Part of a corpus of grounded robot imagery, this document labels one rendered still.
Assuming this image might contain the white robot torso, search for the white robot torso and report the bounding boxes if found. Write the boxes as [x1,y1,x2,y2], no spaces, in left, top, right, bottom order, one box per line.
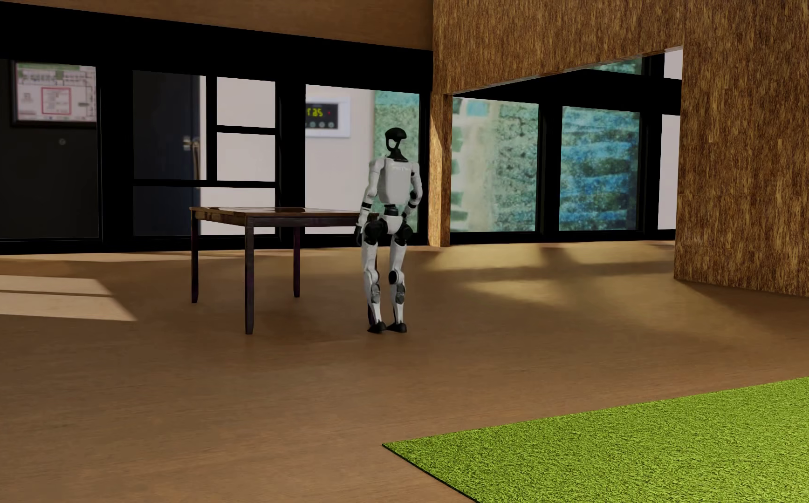
[374,158,419,234]

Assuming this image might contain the white left robot leg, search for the white left robot leg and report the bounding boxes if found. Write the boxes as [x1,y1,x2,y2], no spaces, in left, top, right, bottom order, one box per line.
[362,219,389,335]

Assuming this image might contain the white robot leg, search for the white robot leg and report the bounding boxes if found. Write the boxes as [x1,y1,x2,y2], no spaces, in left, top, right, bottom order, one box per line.
[362,219,389,335]
[386,222,414,334]

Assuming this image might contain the white right robot leg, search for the white right robot leg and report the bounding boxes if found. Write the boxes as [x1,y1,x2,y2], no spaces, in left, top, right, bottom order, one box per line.
[386,222,414,334]

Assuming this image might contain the dark wooden table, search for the dark wooden table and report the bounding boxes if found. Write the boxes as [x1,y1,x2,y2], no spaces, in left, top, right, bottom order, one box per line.
[189,205,365,336]

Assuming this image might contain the white digital display panel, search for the white digital display panel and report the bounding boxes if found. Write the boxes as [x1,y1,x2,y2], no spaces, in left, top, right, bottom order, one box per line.
[305,98,351,138]

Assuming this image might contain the green grass rug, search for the green grass rug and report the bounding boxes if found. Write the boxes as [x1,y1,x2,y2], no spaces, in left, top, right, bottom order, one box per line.
[381,375,809,503]

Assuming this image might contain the dark door with handle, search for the dark door with handle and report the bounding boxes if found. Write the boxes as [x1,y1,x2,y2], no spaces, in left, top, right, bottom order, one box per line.
[132,71,207,183]

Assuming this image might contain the framed wall floor plan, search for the framed wall floor plan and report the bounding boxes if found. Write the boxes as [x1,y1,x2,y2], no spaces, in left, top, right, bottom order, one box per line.
[12,61,98,127]

